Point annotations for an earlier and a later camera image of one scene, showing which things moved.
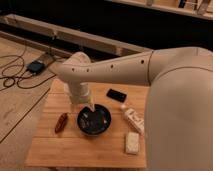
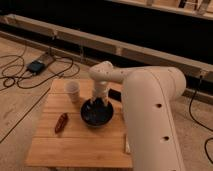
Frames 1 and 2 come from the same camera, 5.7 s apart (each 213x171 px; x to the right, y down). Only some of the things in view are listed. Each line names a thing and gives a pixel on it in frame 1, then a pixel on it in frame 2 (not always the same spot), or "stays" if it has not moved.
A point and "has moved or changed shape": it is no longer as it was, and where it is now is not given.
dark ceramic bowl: x=94 y=122 has moved or changed shape
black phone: x=116 y=95 stays
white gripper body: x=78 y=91 -> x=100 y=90
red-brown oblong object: x=60 y=125 stays
